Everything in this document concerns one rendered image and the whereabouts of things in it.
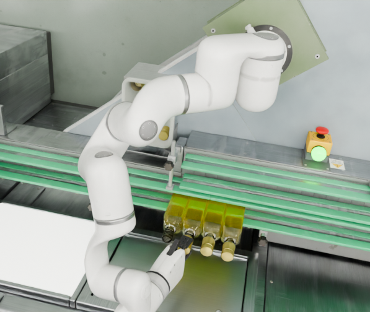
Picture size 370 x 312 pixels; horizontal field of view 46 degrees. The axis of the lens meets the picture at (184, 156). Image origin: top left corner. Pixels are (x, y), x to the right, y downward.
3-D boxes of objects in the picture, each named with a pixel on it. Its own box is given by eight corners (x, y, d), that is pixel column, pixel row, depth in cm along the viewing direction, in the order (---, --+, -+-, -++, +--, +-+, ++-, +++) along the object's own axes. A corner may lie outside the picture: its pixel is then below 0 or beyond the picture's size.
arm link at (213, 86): (170, 104, 97) (175, 31, 89) (258, 93, 107) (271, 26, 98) (188, 122, 90) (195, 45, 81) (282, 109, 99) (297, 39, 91)
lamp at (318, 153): (309, 156, 135) (309, 161, 133) (312, 143, 133) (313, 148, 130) (324, 159, 135) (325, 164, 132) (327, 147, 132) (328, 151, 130)
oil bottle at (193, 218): (193, 197, 145) (180, 238, 127) (194, 183, 142) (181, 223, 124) (209, 200, 144) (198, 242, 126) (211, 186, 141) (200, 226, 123)
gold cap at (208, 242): (201, 244, 123) (199, 255, 119) (202, 235, 121) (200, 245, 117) (214, 247, 122) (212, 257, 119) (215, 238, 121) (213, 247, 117)
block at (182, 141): (175, 160, 147) (170, 171, 141) (177, 135, 142) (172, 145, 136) (185, 162, 147) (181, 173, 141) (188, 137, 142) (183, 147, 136)
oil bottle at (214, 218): (211, 200, 144) (199, 241, 126) (212, 186, 141) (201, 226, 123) (227, 203, 143) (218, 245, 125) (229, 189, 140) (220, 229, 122)
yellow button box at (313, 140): (303, 148, 142) (304, 159, 136) (308, 128, 139) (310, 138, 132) (325, 152, 141) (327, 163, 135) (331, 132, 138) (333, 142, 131)
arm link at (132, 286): (97, 280, 92) (134, 288, 87) (126, 251, 100) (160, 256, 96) (114, 333, 97) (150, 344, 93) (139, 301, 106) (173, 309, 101)
